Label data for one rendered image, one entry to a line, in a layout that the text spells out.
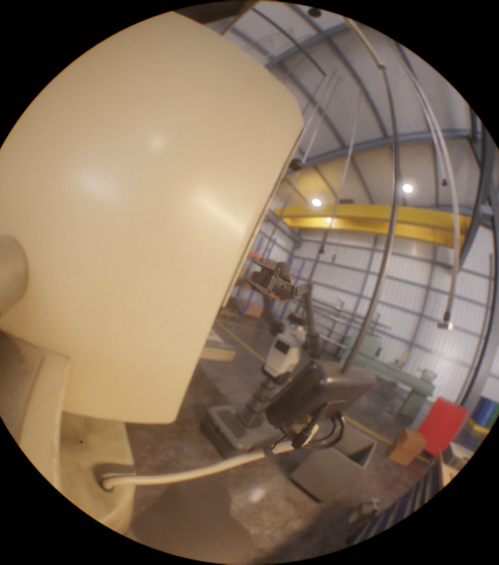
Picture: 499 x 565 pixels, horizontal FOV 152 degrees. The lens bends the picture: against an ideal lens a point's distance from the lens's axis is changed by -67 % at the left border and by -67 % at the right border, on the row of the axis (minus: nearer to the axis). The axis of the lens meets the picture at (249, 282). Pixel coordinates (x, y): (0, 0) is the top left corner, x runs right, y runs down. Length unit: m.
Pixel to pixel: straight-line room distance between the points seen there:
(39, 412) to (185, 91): 0.48
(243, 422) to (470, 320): 9.51
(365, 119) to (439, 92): 3.14
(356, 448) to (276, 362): 1.25
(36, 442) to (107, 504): 0.60
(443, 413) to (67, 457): 3.90
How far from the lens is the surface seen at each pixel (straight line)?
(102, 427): 0.97
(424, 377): 5.69
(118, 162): 0.29
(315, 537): 1.81
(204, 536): 1.47
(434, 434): 3.77
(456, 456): 1.35
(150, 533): 1.41
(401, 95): 7.69
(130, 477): 0.75
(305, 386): 0.46
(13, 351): 0.32
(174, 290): 0.29
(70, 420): 0.95
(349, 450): 2.14
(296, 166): 0.47
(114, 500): 0.83
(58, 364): 0.33
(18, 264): 0.30
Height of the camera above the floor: 1.39
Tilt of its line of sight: 2 degrees up
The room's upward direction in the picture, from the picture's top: 23 degrees clockwise
